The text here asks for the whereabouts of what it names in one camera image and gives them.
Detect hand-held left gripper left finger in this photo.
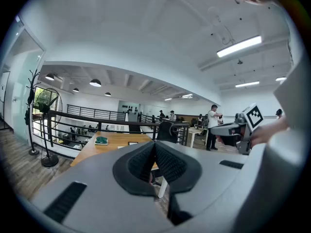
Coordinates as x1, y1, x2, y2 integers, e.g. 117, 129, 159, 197
112, 140, 156, 197

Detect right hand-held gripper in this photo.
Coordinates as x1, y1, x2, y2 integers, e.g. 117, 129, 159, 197
210, 102, 265, 155

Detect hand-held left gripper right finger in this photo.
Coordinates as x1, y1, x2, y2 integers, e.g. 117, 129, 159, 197
155, 140, 203, 194

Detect person's right forearm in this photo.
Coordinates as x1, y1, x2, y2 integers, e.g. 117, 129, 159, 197
267, 118, 290, 143

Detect person's right hand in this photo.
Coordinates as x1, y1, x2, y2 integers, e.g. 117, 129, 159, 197
251, 126, 270, 148

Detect green tissue packet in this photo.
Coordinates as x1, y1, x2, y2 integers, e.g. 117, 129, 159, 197
94, 136, 109, 146

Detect person's white shirt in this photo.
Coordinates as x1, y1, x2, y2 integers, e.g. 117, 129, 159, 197
274, 57, 310, 133

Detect wooden desk with white legs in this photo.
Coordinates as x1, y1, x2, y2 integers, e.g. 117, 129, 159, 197
188, 126, 208, 149

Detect black mesh office chair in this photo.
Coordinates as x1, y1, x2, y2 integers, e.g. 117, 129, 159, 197
156, 121, 180, 144

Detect black metal railing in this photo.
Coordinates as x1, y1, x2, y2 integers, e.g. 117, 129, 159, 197
66, 103, 127, 121

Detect black standing fan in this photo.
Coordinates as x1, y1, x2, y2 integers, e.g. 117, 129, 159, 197
33, 88, 64, 168

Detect large glass window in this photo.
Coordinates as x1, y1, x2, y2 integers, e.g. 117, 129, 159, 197
33, 86, 59, 112

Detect black coat rack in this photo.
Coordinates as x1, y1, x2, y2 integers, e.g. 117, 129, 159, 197
24, 69, 41, 156

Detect wall panel with black caps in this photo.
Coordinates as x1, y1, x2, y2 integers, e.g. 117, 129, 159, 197
117, 100, 140, 115

